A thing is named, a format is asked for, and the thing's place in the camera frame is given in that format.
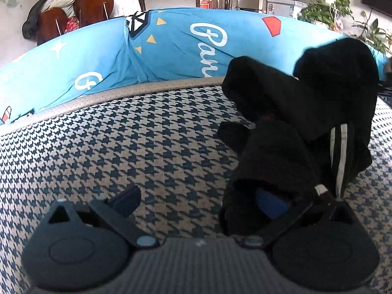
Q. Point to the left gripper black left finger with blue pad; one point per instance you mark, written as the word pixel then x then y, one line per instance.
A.
pixel 113 213

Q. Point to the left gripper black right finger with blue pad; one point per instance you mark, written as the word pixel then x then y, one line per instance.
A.
pixel 287 216

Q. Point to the black t-shirt red print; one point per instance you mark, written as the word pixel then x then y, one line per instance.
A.
pixel 311 128

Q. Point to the houndstooth patterned mat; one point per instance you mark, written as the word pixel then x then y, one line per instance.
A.
pixel 166 142

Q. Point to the blue cartoon bed sheet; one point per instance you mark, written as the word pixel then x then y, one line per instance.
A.
pixel 275 65

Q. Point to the brown wooden chair left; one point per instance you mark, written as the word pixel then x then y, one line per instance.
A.
pixel 51 24

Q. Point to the brown wooden chair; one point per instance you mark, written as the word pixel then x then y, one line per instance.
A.
pixel 51 24
pixel 92 11

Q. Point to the small leafy plant right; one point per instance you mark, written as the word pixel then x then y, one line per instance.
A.
pixel 372 34

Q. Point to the brown wooden chair right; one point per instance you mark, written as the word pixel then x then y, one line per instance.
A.
pixel 92 11

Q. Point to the white low cabinet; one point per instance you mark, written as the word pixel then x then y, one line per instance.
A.
pixel 285 8

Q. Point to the green potted plant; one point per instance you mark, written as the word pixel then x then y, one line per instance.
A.
pixel 326 12

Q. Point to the dark jacket on chairs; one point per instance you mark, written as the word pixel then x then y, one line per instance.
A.
pixel 30 26

